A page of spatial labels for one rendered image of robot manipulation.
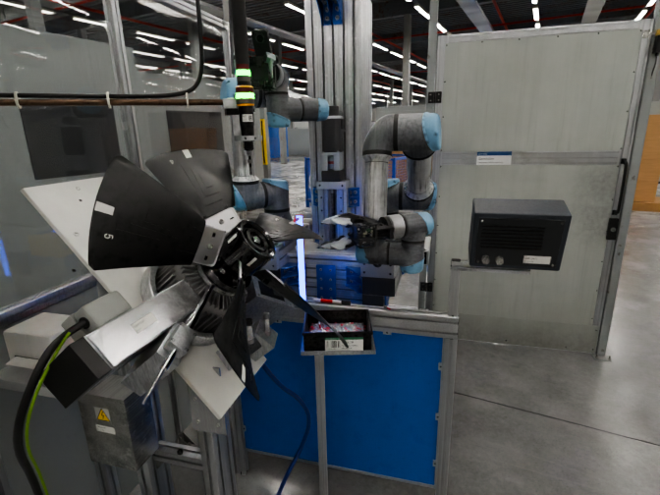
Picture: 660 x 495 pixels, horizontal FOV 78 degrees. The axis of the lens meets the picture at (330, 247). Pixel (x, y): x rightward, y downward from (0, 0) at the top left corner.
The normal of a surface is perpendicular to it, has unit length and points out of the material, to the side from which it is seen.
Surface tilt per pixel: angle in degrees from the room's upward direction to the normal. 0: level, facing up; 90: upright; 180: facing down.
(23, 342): 90
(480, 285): 90
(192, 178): 45
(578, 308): 90
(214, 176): 40
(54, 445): 90
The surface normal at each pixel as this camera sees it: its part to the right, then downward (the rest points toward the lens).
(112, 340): 0.72, -0.58
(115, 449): -0.26, 0.27
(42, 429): 0.96, 0.05
